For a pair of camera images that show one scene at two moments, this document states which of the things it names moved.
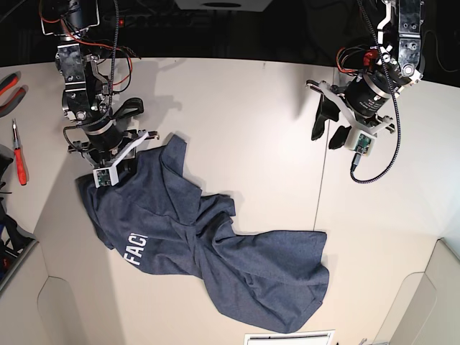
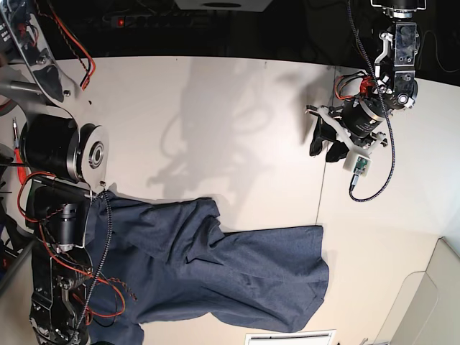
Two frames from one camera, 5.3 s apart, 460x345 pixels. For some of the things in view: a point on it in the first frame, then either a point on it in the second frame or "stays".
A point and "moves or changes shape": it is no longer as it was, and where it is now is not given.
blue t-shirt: [157, 216] moves or changes shape
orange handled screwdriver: [20, 162] stays
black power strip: [144, 21] stays
